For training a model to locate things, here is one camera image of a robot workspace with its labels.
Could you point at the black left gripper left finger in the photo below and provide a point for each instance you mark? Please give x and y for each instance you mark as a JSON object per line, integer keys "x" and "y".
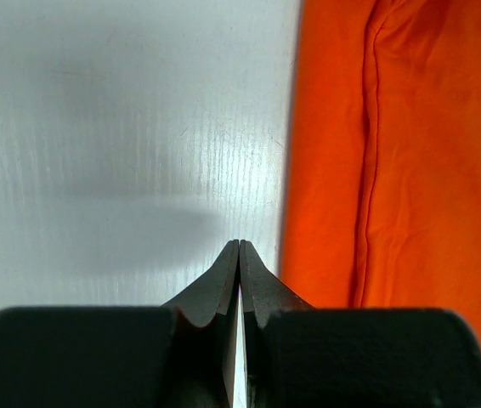
{"x": 180, "y": 354}

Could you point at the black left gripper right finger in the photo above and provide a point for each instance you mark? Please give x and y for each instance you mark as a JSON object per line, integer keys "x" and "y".
{"x": 300, "y": 356}

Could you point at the orange t shirt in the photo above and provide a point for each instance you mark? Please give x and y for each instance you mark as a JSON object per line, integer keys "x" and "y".
{"x": 384, "y": 197}

